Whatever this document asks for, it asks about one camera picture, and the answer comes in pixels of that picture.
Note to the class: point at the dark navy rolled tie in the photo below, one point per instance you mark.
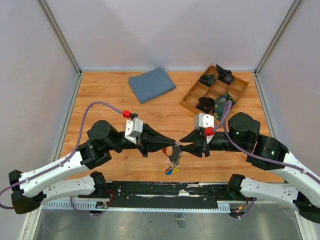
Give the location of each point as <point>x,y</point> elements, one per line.
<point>224,75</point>

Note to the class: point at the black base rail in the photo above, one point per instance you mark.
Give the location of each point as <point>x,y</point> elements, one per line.
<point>165,195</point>

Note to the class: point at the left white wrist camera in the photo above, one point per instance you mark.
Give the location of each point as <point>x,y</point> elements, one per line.
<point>133,129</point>

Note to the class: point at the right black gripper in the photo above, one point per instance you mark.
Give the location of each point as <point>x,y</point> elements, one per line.
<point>199,144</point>

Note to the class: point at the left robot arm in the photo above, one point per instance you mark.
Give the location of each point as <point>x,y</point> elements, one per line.
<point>32,189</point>

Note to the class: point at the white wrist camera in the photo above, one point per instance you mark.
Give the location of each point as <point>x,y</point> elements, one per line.
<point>133,129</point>
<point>204,121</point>

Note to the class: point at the dark green rolled tie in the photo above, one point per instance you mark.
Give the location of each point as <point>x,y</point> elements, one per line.
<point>207,79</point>

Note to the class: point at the folded blue cloth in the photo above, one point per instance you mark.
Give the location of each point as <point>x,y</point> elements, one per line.
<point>151,84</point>

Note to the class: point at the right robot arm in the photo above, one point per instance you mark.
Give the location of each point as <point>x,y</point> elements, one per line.
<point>263,152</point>

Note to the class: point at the wooden compartment tray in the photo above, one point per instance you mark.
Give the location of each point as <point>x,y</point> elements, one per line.
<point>199,90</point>

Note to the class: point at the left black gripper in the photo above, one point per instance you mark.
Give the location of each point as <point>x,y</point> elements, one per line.
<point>150,140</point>

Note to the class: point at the black orange rolled tie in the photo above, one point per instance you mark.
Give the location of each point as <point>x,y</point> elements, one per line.
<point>205,104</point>

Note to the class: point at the blue yellow floral tie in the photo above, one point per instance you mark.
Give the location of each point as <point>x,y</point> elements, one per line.
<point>220,103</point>

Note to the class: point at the metal key organizer red handle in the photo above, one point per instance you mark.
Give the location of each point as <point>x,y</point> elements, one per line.
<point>174,157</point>

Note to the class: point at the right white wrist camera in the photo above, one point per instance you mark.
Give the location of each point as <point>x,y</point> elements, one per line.
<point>204,121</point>

